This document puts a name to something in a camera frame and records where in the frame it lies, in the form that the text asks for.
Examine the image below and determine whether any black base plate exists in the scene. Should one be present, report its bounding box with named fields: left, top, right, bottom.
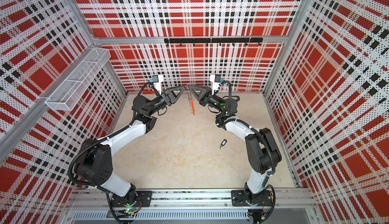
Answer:
left=231, top=190, right=274, bottom=207
left=109, top=191, right=153, bottom=207

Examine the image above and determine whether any white wire mesh basket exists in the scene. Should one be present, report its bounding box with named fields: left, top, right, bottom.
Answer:
left=45, top=48, right=110, bottom=111

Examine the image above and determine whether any wrist white camera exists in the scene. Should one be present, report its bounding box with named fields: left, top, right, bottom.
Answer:
left=150, top=75, right=164, bottom=96
left=209, top=74, right=223, bottom=94

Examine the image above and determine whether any black hook rail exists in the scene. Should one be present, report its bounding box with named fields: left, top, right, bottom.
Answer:
left=164, top=38, right=263, bottom=46

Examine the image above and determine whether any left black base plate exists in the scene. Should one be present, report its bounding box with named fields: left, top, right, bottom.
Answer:
left=109, top=191, right=153, bottom=207

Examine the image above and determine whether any aluminium front rail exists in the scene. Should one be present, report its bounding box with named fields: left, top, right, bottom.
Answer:
left=65, top=189, right=320, bottom=224

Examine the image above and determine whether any silver keyring with red handle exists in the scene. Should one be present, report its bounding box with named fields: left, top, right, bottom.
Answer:
left=186, top=84, right=195, bottom=116

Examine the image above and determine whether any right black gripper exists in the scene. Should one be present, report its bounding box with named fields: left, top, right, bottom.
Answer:
left=190, top=87, right=224, bottom=115

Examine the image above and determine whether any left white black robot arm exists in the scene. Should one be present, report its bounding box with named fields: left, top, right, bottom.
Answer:
left=67, top=86, right=185, bottom=206

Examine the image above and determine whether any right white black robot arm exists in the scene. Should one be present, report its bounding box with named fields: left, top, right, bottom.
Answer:
left=187, top=85, right=282, bottom=206

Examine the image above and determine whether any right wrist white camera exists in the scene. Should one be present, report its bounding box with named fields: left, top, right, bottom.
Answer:
left=209, top=74, right=223, bottom=94

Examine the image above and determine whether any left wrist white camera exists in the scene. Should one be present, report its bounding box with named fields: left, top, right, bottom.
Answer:
left=150, top=75, right=164, bottom=96

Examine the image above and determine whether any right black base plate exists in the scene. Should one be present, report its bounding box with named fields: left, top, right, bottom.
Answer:
left=231, top=190, right=274, bottom=207

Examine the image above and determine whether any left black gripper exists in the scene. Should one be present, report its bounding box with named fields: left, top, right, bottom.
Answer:
left=148, top=85, right=185, bottom=116

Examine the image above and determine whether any black head small key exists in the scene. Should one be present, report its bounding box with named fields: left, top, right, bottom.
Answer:
left=219, top=139, right=227, bottom=149

